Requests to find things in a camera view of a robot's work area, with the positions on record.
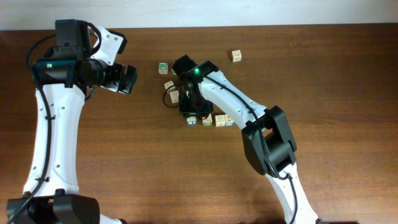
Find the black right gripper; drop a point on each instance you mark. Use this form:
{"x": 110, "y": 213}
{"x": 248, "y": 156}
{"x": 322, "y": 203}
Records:
{"x": 185, "y": 111}

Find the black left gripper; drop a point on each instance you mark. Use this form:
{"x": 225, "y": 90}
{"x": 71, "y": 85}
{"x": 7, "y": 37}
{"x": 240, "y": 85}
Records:
{"x": 115, "y": 84}

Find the wooden block blue side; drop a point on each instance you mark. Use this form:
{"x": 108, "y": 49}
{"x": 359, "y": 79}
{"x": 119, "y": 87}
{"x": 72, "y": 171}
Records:
{"x": 191, "y": 120}

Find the wooden block green V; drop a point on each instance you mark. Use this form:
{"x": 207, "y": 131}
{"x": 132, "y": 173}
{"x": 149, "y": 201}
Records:
{"x": 207, "y": 121}

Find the wooden block letter M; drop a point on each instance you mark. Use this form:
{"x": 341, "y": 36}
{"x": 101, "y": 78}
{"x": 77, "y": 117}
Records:
{"x": 220, "y": 120}

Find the wooden block blue 5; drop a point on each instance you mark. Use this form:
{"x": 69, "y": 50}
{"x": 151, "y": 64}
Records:
{"x": 228, "y": 121}

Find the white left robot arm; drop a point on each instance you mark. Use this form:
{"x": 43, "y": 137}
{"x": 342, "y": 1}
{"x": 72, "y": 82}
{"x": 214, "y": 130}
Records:
{"x": 66, "y": 77}

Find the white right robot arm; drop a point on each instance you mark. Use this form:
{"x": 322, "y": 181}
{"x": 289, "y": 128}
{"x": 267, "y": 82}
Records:
{"x": 269, "y": 144}

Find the wooden block blue H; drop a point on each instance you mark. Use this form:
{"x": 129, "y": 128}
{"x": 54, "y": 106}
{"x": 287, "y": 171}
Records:
{"x": 174, "y": 96}

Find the wooden block green edge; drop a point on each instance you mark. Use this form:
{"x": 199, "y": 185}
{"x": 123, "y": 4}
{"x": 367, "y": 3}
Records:
{"x": 169, "y": 86}

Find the wooden block green R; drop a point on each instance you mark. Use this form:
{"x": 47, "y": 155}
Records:
{"x": 163, "y": 68}

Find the wooden block letter K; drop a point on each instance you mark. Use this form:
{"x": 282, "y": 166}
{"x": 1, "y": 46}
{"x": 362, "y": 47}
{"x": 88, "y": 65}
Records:
{"x": 236, "y": 56}

